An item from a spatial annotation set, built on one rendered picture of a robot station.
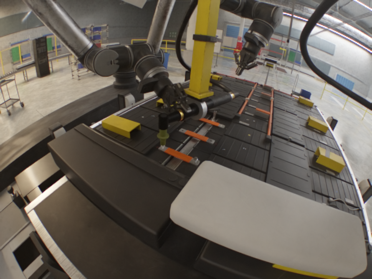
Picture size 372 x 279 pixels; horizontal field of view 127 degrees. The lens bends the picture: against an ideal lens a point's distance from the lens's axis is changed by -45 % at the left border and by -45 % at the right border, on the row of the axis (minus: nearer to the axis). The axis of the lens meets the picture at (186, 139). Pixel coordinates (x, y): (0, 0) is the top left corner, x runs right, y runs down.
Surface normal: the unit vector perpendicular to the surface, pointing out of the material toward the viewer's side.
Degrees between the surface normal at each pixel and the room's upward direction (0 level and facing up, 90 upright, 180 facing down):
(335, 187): 0
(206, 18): 90
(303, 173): 0
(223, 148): 0
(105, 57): 90
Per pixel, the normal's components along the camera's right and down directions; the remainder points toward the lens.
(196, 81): -0.69, 0.37
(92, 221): 0.09, -0.82
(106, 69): 0.70, 0.46
